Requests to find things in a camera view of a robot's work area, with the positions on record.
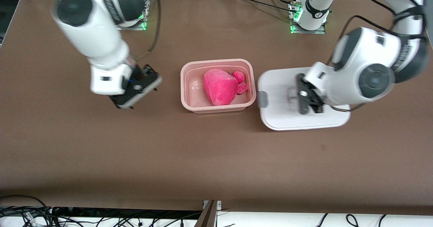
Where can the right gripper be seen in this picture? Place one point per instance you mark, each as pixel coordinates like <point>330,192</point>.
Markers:
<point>146,76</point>

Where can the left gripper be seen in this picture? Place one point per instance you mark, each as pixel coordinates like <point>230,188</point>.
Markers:
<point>317,107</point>

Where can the white box lid grey clips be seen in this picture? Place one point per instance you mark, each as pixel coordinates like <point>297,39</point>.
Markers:
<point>280,108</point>

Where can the pink plush toy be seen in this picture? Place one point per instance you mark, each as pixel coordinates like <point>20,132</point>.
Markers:
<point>220,88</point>

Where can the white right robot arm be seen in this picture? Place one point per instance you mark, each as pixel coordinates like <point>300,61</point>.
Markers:
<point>94,34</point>

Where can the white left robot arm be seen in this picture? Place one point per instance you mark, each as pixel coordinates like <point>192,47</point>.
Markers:
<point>372,51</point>

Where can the pink translucent plastic box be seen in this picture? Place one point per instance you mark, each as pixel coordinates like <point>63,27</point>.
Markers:
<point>192,95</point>

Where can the brown table cover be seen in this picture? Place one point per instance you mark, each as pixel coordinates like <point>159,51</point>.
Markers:
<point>216,159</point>

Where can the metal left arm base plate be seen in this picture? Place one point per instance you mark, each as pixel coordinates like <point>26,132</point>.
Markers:
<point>308,31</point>

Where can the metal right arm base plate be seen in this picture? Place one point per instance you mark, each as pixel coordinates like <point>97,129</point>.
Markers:
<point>143,25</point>

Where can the aluminium profile post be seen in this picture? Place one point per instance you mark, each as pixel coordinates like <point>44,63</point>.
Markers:
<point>207,215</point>

